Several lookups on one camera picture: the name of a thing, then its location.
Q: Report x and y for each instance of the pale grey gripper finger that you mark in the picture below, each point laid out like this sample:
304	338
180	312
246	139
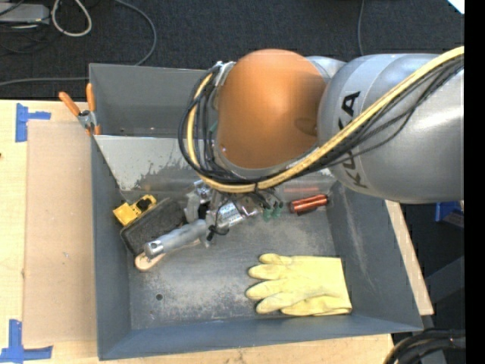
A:
193	207
230	214

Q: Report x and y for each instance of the black sponge block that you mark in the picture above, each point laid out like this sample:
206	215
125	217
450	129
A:
155	222

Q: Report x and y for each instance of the red-brown metallic cylinder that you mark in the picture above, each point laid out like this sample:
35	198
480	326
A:
308	204

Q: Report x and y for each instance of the yellow toy truck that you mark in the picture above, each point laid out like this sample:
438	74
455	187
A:
130	211

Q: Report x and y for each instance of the beige wooden spoon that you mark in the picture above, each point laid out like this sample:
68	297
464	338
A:
146	264

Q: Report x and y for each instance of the grey metal bin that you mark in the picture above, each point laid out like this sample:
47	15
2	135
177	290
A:
212	290

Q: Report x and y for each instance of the yellow rubber glove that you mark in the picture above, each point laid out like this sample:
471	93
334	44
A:
307	284

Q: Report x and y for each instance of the brown cardboard board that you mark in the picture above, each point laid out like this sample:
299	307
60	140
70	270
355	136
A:
57	222

